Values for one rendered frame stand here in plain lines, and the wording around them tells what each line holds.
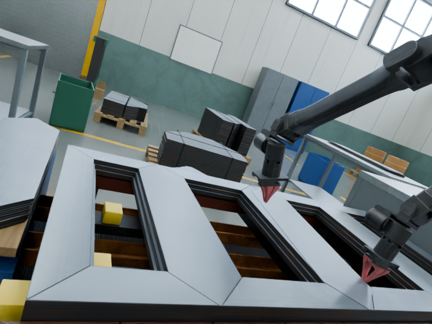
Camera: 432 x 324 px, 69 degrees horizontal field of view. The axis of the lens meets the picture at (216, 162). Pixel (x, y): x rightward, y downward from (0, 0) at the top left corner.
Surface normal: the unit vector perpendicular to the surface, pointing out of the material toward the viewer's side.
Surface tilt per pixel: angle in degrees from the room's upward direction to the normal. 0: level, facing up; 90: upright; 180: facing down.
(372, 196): 90
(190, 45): 90
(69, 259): 0
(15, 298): 0
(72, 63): 90
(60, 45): 90
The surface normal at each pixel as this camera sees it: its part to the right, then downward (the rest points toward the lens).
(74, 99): 0.38, 0.38
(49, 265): 0.34, -0.91
